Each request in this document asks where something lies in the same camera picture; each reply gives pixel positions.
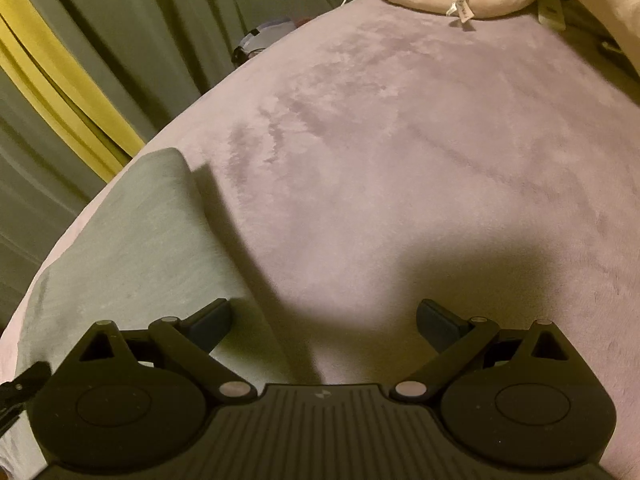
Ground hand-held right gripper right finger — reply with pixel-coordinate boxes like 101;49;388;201
390;298;577;404

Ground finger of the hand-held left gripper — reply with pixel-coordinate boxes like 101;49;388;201
0;361;52;434

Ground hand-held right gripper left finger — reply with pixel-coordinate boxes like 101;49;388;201
66;298;256;404

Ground grey pants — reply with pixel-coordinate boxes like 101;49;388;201
0;147;301;480

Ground pink blanket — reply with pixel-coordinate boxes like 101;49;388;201
0;0;640;480

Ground grey-green curtain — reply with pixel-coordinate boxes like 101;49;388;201
0;70;115;326
20;0;373;137

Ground yellow curtain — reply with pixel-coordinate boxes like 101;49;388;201
0;0;147;184

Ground cream plush toy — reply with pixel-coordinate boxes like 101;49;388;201
532;0;640;61

